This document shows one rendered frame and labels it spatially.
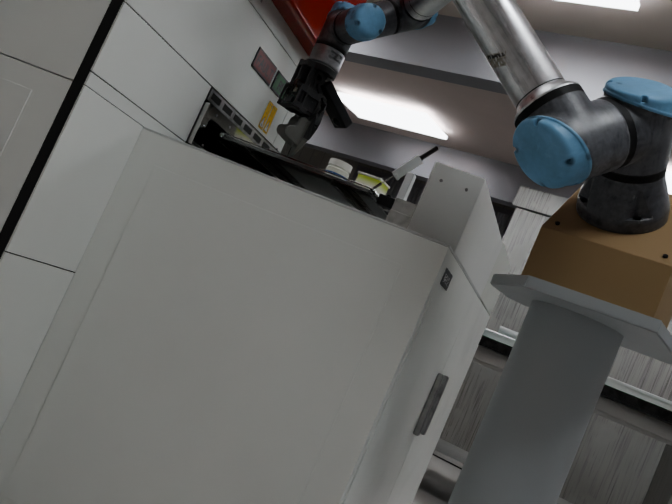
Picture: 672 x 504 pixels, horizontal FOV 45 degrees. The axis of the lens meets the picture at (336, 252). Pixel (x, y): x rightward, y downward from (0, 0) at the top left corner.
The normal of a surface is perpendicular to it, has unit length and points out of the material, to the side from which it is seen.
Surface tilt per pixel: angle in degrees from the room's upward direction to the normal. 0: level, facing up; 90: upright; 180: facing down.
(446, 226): 90
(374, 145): 90
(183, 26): 90
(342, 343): 90
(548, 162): 137
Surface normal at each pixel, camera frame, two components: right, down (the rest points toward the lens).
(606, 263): -0.45, -0.27
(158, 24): 0.88, 0.36
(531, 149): -0.82, 0.41
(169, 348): -0.26, -0.19
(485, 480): -0.62, -0.33
